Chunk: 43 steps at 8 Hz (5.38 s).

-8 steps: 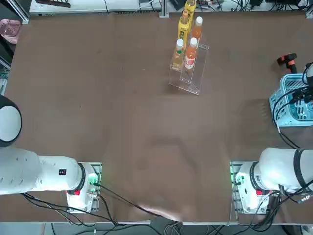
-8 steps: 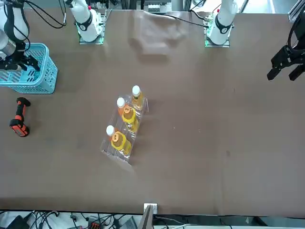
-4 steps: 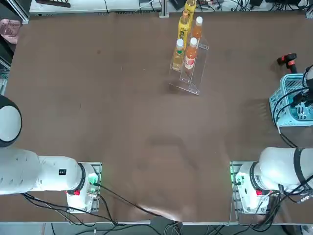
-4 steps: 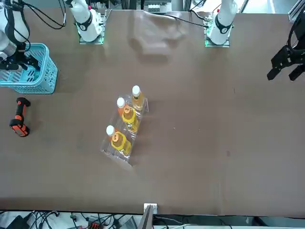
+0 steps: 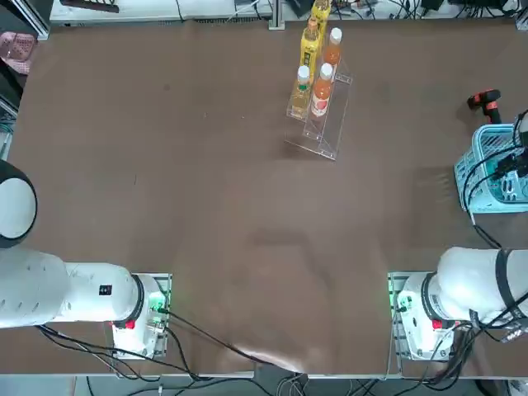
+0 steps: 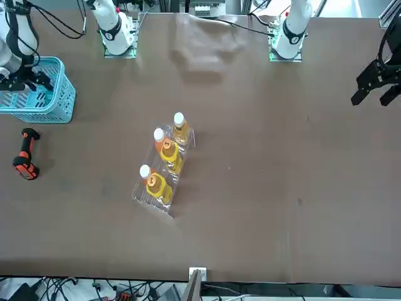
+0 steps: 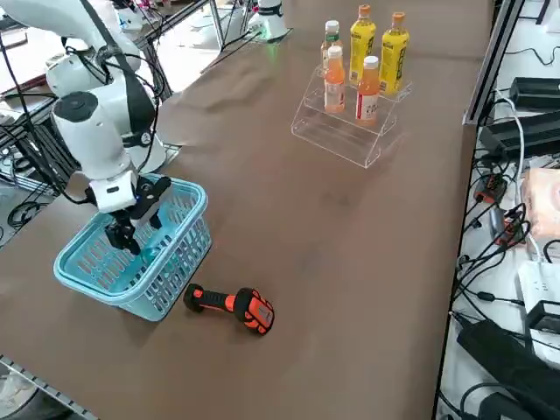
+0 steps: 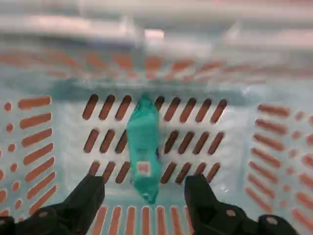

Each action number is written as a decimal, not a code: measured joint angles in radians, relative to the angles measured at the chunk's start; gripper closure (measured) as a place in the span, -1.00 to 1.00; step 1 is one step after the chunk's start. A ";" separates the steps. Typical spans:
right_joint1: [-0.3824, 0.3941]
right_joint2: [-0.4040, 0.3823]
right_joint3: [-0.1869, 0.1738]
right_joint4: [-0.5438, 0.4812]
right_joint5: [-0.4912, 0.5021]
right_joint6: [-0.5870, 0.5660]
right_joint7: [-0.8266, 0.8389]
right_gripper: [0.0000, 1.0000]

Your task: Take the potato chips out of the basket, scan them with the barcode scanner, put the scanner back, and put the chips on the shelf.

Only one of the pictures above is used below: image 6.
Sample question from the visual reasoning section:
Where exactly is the clear acrylic stepped shelf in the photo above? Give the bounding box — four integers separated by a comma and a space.
131, 124, 197, 219

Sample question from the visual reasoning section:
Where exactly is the orange drink bottle white cap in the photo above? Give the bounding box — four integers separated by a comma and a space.
139, 164, 154, 186
152, 127, 167, 151

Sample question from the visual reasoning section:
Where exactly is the yellow drink bottle orange cap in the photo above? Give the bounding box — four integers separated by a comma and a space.
159, 137, 184, 175
145, 172, 174, 204

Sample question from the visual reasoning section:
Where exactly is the light blue plastic basket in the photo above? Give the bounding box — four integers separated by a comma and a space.
0, 56, 76, 124

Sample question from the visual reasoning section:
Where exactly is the orange black barcode scanner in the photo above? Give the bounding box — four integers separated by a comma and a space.
12, 127, 41, 181

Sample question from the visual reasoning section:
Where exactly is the black cable bundle along arm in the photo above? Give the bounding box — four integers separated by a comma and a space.
4, 0, 41, 75

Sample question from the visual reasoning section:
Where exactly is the aluminium camera post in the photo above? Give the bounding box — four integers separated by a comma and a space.
183, 267, 208, 301

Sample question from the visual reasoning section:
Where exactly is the black cable across table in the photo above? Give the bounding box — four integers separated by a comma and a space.
200, 17, 274, 37

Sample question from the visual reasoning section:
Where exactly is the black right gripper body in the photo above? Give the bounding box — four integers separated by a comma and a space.
0, 73, 34, 92

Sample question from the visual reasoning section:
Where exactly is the black looped cable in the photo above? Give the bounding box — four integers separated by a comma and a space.
377, 21, 401, 65

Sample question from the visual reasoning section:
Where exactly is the aluminium frame profile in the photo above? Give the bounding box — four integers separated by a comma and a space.
378, 0, 401, 26

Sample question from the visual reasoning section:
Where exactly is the pale tea bottle white cap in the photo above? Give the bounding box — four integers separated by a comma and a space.
172, 112, 191, 145

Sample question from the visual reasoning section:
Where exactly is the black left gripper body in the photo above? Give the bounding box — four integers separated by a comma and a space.
357, 59, 401, 86

